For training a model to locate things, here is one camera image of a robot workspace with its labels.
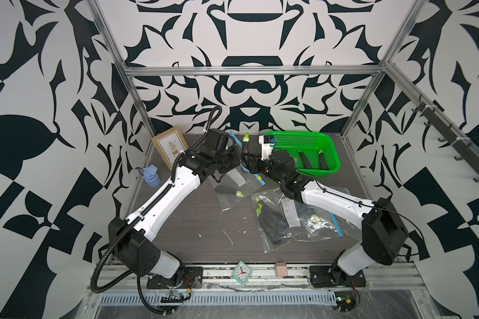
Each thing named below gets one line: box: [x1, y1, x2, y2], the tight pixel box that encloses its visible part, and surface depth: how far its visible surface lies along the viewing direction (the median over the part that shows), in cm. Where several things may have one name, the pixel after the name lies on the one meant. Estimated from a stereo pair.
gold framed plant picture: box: [151, 125, 189, 171], surface depth 102 cm
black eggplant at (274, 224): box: [259, 210, 289, 245], surface depth 85 cm
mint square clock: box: [231, 260, 253, 286], surface depth 76 cm
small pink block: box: [275, 261, 288, 277], surface depth 77 cm
